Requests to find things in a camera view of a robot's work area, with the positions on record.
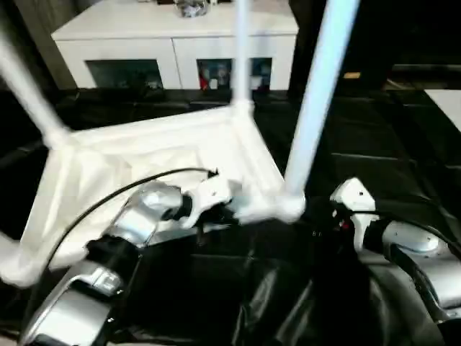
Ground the black table mat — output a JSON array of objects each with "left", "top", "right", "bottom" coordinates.
[{"left": 0, "top": 86, "right": 461, "bottom": 346}]

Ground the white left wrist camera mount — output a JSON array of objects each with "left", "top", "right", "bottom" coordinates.
[{"left": 181, "top": 175, "right": 232, "bottom": 229}]

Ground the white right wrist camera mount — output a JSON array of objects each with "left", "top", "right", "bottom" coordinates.
[{"left": 328, "top": 176, "right": 376, "bottom": 254}]

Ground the white plastic table leg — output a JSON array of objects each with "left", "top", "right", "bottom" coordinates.
[
  {"left": 282, "top": 0, "right": 362, "bottom": 203},
  {"left": 231, "top": 0, "right": 256, "bottom": 110},
  {"left": 0, "top": 35, "right": 70, "bottom": 146},
  {"left": 0, "top": 229, "right": 41, "bottom": 290}
]

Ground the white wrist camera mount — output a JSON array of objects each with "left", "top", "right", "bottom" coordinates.
[
  {"left": 328, "top": 176, "right": 376, "bottom": 254},
  {"left": 181, "top": 175, "right": 232, "bottom": 229}
]

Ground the white sideboard cabinet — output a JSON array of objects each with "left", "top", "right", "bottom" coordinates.
[{"left": 50, "top": 0, "right": 300, "bottom": 92}]

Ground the long black bar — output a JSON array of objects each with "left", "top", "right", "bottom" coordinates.
[{"left": 391, "top": 63, "right": 461, "bottom": 73}]

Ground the white flat board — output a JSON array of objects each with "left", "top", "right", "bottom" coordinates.
[{"left": 424, "top": 88, "right": 461, "bottom": 133}]

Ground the grey pleated curtain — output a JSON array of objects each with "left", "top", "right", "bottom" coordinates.
[{"left": 14, "top": 0, "right": 79, "bottom": 92}]

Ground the white plastic table top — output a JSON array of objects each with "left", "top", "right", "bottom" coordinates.
[{"left": 0, "top": 99, "right": 308, "bottom": 286}]

